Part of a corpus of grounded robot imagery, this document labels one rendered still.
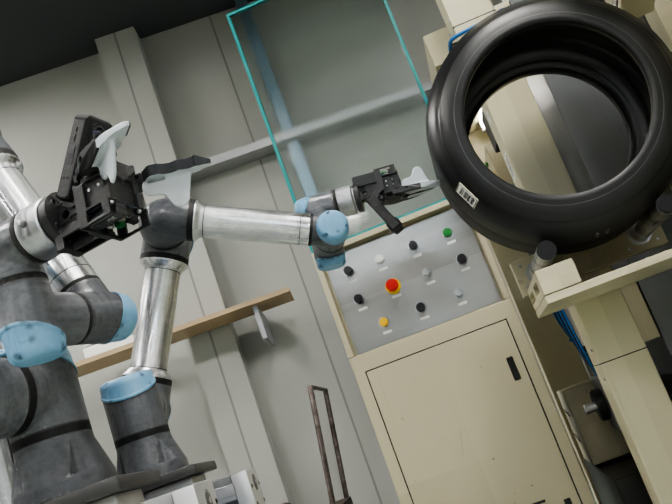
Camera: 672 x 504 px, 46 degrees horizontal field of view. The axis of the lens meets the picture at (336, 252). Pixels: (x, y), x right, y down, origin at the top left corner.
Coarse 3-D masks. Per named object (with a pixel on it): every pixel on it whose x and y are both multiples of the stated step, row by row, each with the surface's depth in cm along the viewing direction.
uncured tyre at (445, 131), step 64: (576, 0) 183; (448, 64) 187; (512, 64) 211; (576, 64) 208; (640, 64) 177; (448, 128) 183; (640, 128) 202; (448, 192) 189; (512, 192) 177; (640, 192) 173
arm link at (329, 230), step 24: (168, 216) 177; (192, 216) 177; (216, 216) 178; (240, 216) 179; (264, 216) 179; (288, 216) 180; (312, 216) 181; (336, 216) 179; (168, 240) 180; (192, 240) 180; (240, 240) 182; (264, 240) 181; (288, 240) 181; (312, 240) 180; (336, 240) 178
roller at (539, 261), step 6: (546, 240) 178; (540, 246) 177; (546, 246) 177; (552, 246) 177; (540, 252) 177; (546, 252) 177; (552, 252) 177; (534, 258) 186; (540, 258) 178; (546, 258) 177; (552, 258) 178; (534, 264) 191; (540, 264) 185; (546, 264) 184; (534, 270) 197
